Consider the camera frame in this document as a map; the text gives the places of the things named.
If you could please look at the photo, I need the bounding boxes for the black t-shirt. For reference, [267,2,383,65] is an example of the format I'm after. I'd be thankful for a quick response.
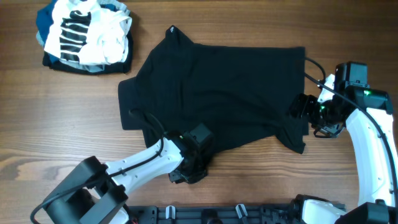
[118,26,308,153]

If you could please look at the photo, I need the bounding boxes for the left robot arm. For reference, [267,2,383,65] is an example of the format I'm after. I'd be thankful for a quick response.
[30,124,214,223]

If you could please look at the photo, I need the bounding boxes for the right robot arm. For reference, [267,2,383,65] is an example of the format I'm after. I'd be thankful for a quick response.
[290,62,397,223]

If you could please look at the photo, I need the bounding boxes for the white black-print t-shirt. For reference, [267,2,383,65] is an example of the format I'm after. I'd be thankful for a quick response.
[44,0,132,65]

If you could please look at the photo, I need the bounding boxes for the blue folded garment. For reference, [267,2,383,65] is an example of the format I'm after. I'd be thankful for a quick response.
[35,0,57,47]

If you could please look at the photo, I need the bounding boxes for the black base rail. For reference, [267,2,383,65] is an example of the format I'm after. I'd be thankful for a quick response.
[129,204,301,224]

